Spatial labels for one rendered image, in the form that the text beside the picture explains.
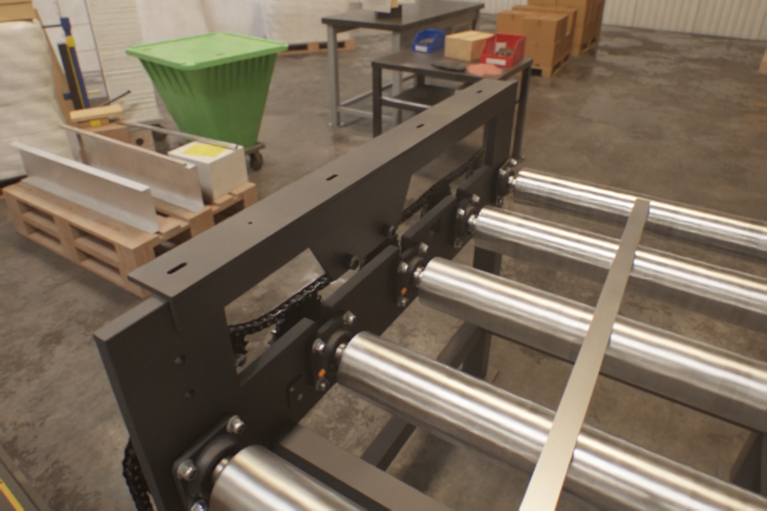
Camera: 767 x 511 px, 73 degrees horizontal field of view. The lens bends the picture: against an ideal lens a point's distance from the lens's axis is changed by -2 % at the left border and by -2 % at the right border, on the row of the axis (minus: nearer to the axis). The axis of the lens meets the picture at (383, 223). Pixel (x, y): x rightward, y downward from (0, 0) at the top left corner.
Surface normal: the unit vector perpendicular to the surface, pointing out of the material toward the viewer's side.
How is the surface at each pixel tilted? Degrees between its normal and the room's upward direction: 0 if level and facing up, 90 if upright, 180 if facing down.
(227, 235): 0
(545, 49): 90
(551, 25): 90
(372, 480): 0
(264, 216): 0
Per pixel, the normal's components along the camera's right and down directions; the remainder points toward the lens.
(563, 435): 0.00, -0.87
